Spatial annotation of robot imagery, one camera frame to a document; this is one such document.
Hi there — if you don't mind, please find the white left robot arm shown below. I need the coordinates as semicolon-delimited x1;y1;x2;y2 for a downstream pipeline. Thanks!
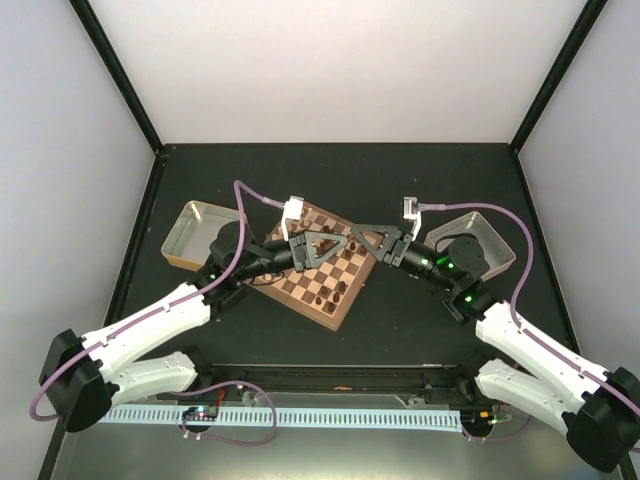
38;221;348;433

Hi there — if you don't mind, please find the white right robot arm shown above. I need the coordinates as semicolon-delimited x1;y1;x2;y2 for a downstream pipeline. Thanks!
352;224;639;473

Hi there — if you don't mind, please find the wooden chess board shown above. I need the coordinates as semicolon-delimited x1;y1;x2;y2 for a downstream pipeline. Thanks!
248;202;376;331

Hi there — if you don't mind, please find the yellow metal tin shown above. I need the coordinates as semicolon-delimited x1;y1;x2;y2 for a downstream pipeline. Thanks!
161;200;240;272

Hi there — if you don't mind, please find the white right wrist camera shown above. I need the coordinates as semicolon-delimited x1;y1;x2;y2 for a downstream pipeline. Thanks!
402;196;422;241

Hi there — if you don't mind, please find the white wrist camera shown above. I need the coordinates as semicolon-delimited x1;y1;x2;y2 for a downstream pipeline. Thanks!
280;196;304;241
402;196;422;241

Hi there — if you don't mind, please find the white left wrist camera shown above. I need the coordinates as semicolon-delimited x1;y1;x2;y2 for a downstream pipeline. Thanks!
280;196;304;241

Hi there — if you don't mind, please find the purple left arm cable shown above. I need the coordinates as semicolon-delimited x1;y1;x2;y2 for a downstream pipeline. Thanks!
28;179;296;424

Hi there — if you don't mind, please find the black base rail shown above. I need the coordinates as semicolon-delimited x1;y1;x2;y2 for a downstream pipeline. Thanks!
189;364;478;404

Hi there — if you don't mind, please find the white slotted cable duct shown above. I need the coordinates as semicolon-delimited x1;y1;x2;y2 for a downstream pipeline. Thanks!
101;404;462;433

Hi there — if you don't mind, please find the black frame post right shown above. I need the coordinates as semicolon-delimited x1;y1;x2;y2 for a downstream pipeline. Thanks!
509;0;608;154

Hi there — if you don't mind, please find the black frame post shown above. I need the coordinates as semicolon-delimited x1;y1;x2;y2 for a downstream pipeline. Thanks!
69;0;164;154
509;0;608;154

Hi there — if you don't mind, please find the black frame post left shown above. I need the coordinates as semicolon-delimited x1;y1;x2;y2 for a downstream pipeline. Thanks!
69;0;164;154

